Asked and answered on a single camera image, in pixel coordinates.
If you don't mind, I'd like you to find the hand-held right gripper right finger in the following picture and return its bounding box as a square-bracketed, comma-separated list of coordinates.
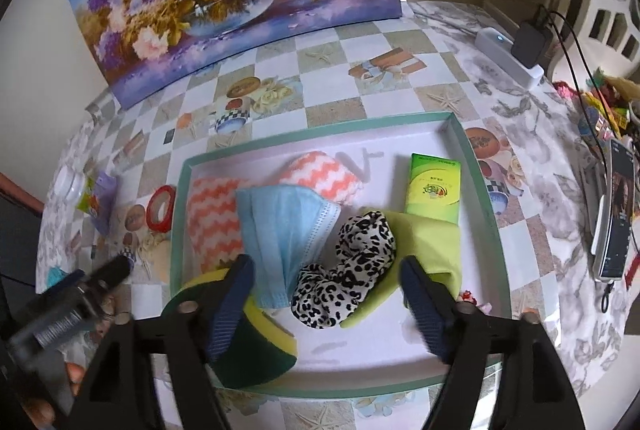
[398, 255, 586, 430]

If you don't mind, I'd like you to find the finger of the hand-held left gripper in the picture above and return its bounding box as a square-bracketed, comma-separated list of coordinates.
[75, 255, 135, 296]

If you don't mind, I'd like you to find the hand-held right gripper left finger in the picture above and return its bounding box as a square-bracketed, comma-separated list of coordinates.
[75, 254, 257, 430]

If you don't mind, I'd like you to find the yellow and green sponge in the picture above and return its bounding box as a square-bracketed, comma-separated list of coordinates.
[162, 270, 299, 388]

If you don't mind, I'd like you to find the pink printed cloth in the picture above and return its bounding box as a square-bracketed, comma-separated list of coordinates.
[459, 289, 494, 314]

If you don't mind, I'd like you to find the lime green cloth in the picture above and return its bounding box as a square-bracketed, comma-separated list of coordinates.
[340, 207, 463, 328]

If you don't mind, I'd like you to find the white box with green rim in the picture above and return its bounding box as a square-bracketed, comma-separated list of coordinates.
[170, 110, 512, 400]

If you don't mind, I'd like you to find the pink white striped cloth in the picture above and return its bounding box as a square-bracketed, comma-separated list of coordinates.
[186, 151, 363, 273]

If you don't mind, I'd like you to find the leopard print scrunchie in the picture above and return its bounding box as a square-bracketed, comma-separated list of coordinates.
[291, 212, 398, 330]

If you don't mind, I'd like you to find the blue face mask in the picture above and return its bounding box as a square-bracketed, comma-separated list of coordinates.
[235, 184, 343, 309]

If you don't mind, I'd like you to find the green tissue packet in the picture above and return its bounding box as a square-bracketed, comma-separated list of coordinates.
[404, 153, 462, 225]

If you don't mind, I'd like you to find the person's left hand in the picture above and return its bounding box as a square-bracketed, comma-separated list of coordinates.
[22, 360, 85, 430]

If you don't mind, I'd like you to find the red tape roll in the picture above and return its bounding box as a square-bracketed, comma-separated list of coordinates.
[145, 185, 177, 231]

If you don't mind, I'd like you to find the white plastic bottle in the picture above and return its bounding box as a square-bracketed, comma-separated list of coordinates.
[51, 164, 119, 236]

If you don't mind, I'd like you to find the pile of colourful clutter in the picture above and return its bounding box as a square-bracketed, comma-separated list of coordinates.
[552, 67, 640, 141]

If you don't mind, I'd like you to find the white power strip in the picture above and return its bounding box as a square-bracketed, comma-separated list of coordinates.
[474, 26, 546, 88]

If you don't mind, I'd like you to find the black charger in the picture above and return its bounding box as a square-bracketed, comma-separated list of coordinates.
[512, 5, 556, 68]

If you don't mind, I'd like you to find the white lattice furniture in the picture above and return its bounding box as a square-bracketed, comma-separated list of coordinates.
[545, 0, 640, 81]

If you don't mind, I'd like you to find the smartphone with strap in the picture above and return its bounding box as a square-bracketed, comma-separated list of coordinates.
[591, 139, 640, 313]

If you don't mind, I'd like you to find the black cable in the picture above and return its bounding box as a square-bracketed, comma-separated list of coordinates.
[547, 10, 621, 136]

